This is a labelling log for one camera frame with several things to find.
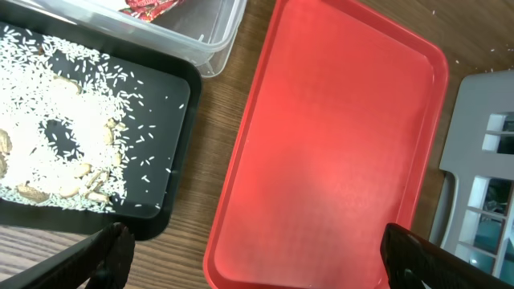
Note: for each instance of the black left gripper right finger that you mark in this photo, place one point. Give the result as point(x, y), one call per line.
point(412, 262)

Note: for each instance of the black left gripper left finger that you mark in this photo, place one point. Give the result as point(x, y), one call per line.
point(102, 261)

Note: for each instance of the red snack wrapper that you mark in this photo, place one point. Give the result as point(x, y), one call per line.
point(149, 10)

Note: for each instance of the grey dishwasher rack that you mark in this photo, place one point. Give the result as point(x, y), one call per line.
point(474, 218)

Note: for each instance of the black food waste tray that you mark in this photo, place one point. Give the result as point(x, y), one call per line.
point(173, 88)

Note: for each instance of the clear plastic waste bin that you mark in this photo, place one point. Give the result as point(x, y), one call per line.
point(199, 31)

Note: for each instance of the food scraps rice and nuts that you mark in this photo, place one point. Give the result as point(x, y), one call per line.
point(64, 114)

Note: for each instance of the red serving tray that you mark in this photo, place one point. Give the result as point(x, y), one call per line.
point(333, 145)

